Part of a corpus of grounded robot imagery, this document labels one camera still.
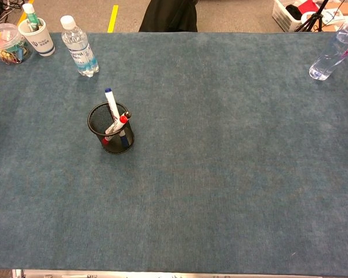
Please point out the black cup holder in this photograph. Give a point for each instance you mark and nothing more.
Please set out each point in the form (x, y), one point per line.
(116, 146)

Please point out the blue-capped whiteboard marker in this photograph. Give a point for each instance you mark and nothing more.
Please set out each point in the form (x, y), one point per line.
(110, 100)

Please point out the black-capped whiteboard marker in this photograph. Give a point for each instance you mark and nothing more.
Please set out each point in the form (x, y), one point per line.
(128, 115)

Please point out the red-capped whiteboard marker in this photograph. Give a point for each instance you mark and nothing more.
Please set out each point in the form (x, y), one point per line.
(122, 119)

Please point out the green-white marker in cup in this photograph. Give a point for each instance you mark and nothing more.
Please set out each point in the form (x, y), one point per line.
(32, 16)

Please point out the blue felt table cover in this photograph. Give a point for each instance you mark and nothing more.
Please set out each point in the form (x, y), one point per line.
(206, 173)

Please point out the black chair back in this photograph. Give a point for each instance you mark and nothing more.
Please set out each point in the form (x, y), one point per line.
(168, 17)

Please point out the blue-label water bottle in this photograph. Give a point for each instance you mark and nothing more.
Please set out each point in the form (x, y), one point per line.
(78, 49)

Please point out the yellow floor tape strip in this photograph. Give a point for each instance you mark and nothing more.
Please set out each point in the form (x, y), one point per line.
(113, 18)

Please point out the white paper cup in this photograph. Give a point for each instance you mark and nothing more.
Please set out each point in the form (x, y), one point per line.
(42, 42)

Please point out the white plastic basket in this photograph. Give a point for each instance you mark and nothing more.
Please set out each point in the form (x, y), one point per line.
(284, 17)

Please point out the pink-print clear water bottle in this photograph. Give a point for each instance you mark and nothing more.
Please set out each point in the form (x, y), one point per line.
(333, 52)

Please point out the black tripod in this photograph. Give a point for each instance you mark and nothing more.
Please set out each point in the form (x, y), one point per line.
(314, 17)

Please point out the clear jar of clips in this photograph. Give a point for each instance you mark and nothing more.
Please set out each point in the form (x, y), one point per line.
(10, 49)

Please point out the aluminium table edge rail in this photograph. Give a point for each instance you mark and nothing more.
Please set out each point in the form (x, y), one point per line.
(162, 273)

